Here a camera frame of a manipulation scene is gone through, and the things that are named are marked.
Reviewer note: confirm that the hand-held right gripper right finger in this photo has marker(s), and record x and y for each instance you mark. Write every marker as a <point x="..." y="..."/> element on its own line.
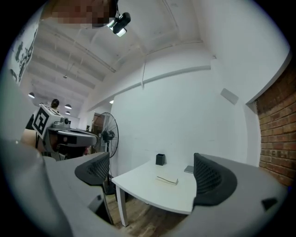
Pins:
<point x="212" y="182"/>

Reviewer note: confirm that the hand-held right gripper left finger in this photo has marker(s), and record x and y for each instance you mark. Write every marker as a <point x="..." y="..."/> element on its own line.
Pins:
<point x="92" y="169"/>

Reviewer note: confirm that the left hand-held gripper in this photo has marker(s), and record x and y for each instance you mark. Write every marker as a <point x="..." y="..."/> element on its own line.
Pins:
<point x="41" y="120"/>

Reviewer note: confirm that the white box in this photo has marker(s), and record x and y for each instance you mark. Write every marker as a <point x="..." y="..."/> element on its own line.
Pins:
<point x="167" y="180"/>

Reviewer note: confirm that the person's left forearm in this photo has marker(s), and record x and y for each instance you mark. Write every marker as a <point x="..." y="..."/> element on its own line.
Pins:
<point x="28" y="139"/>

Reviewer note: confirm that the dark grey notebook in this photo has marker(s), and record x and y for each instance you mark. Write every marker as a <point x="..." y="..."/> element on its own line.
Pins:
<point x="189" y="169"/>

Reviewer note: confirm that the black standing fan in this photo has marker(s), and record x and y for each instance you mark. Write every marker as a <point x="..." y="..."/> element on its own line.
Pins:
<point x="106" y="135"/>

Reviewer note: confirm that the black square pen holder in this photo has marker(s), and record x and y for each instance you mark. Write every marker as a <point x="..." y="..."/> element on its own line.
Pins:
<point x="160" y="159"/>

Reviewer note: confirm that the white table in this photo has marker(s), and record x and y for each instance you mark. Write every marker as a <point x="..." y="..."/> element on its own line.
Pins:
<point x="148" y="192"/>

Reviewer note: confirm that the white printed shirt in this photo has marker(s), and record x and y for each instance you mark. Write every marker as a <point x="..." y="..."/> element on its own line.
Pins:
<point x="24" y="53"/>

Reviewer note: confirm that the grey wall box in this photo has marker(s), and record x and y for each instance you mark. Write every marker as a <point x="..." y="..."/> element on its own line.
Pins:
<point x="229" y="95"/>

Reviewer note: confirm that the black head-worn camera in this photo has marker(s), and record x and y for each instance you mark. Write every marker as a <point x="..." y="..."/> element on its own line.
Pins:
<point x="120" y="24"/>

